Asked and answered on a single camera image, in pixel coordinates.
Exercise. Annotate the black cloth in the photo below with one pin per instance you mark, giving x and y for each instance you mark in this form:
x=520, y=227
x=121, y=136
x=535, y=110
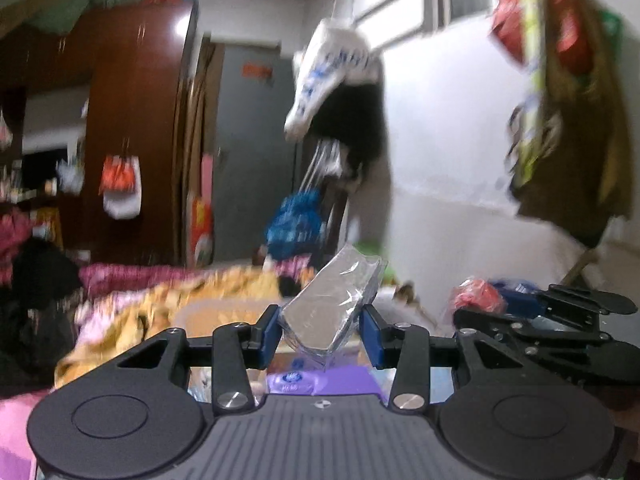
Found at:
x=35, y=320

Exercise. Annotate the olive brown hanging garment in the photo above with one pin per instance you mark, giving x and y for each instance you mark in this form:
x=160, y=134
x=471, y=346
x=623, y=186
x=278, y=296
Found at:
x=575, y=160

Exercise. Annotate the purple tissue pack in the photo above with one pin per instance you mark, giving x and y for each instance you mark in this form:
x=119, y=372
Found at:
x=320, y=381

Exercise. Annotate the pink board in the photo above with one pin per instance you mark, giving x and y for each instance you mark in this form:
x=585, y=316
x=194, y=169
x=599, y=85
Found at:
x=206, y=175

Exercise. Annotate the pink floral quilt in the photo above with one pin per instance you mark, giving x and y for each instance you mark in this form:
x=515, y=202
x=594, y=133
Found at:
x=140, y=277

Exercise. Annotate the grey door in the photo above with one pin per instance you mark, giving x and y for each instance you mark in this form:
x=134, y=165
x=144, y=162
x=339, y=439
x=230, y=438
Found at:
x=245, y=160

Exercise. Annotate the white and pink plastic bag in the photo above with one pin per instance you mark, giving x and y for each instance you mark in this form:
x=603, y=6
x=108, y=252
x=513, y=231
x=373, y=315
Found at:
x=69, y=175

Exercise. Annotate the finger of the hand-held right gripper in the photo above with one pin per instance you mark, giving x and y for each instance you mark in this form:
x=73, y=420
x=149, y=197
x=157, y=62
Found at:
x=492, y=324
x=585, y=302

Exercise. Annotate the white printed hanging bag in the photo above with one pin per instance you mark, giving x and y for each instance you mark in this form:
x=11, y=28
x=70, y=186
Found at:
x=325, y=75

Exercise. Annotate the yellow green hanging strip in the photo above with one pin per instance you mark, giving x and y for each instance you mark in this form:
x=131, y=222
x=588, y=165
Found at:
x=532, y=75

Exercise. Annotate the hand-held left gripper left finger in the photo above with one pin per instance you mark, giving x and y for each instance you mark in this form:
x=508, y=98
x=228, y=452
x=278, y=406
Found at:
x=270, y=335

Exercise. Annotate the red crumpled bag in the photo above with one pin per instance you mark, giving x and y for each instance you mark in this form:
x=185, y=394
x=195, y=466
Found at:
x=477, y=297

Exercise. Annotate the dark wooden wardrobe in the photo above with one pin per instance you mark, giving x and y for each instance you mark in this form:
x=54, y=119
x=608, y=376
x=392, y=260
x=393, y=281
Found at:
x=125, y=125

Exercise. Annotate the yellow patterned blanket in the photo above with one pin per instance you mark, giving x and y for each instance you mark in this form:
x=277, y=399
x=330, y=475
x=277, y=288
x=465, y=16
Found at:
x=150, y=320

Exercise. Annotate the blue plastic bag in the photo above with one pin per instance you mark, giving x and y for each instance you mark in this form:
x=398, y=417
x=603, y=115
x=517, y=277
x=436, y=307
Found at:
x=295, y=222

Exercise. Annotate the black hanging garment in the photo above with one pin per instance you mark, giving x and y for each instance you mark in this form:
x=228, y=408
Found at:
x=355, y=130

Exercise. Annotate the grey plastic-wrapped packet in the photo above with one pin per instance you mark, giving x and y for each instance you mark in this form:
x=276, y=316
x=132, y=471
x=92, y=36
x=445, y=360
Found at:
x=325, y=305

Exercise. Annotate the red and white hanging bag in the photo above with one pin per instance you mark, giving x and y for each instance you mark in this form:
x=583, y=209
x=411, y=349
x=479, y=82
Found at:
x=120, y=185

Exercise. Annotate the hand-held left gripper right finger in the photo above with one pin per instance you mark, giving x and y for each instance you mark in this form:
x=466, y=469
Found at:
x=372, y=337

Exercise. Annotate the green cloth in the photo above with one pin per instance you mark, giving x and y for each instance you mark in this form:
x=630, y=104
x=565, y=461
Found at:
x=60, y=12

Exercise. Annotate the blue shopping bag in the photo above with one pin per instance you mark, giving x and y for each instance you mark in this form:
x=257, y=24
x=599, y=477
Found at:
x=517, y=297

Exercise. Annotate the red and yellow bag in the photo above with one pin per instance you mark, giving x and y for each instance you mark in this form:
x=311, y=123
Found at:
x=201, y=232

